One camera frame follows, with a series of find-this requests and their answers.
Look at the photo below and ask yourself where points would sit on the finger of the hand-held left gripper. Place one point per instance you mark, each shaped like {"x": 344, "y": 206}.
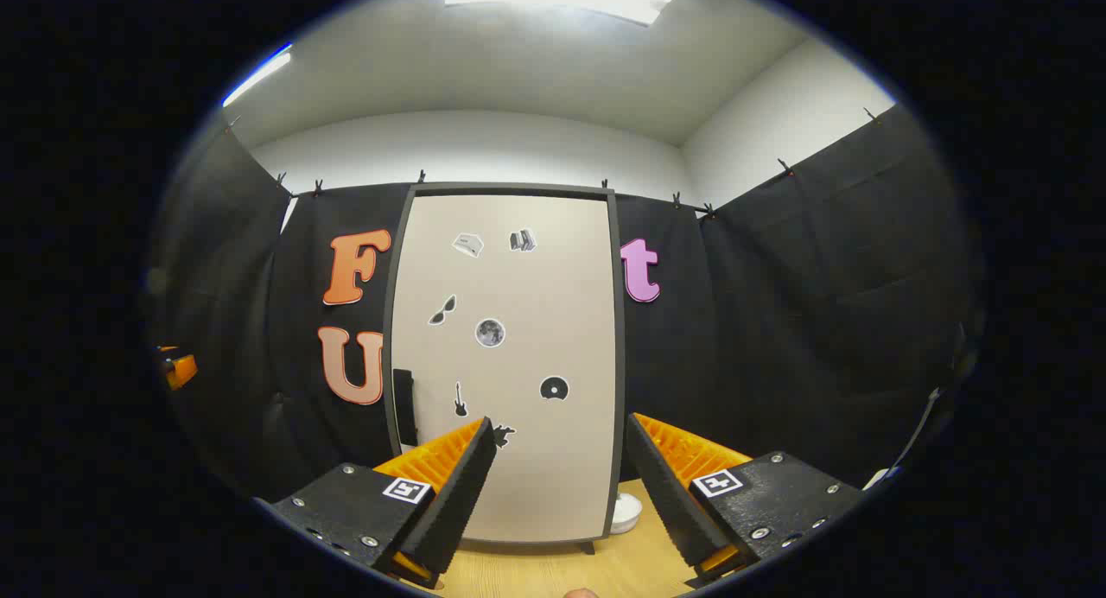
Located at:
{"x": 180, "y": 370}

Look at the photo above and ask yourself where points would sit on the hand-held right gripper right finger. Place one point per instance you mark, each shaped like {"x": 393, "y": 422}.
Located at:
{"x": 670, "y": 494}

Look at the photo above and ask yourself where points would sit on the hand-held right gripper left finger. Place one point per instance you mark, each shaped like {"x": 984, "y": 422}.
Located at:
{"x": 449, "y": 503}

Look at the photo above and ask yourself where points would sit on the beige cabinet door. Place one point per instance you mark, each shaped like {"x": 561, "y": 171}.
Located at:
{"x": 527, "y": 270}

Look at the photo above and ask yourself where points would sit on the grey cabinet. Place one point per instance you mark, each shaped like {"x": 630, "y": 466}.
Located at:
{"x": 510, "y": 187}

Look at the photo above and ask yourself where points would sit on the white round object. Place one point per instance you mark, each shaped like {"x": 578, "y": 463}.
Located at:
{"x": 624, "y": 513}

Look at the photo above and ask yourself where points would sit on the black backdrop cloth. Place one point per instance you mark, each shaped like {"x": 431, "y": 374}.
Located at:
{"x": 778, "y": 321}

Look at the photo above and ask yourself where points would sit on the narrow ceiling light strip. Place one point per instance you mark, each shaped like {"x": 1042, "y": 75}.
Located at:
{"x": 257, "y": 75}

